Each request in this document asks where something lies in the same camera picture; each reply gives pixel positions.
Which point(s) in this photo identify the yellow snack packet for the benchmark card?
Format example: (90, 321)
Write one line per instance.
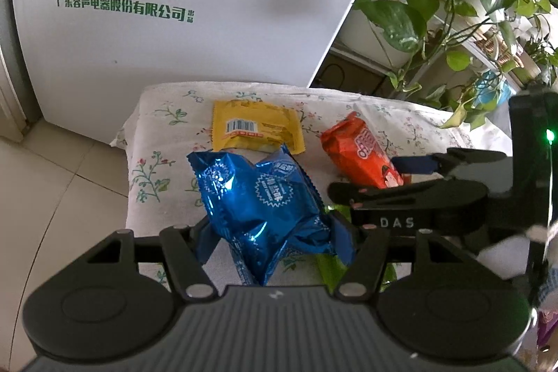
(256, 126)

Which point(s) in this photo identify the green snack packet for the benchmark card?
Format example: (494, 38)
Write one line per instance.
(332, 269)

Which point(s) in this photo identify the white metal plant stand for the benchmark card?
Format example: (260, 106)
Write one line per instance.
(485, 43)

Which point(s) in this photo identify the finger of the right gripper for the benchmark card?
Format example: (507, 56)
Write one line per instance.
(443, 163)
(428, 195)

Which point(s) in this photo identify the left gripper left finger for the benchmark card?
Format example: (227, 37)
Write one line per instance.
(186, 250)

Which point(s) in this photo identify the floral tablecloth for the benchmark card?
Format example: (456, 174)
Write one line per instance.
(173, 120)

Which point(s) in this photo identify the orange red snack packet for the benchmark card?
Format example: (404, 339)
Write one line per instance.
(358, 155)

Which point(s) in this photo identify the white refrigerator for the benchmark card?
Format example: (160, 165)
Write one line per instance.
(89, 60)

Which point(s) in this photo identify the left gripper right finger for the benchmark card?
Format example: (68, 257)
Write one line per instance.
(364, 254)

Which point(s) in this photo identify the blue foil snack bag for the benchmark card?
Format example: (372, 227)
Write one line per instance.
(262, 209)

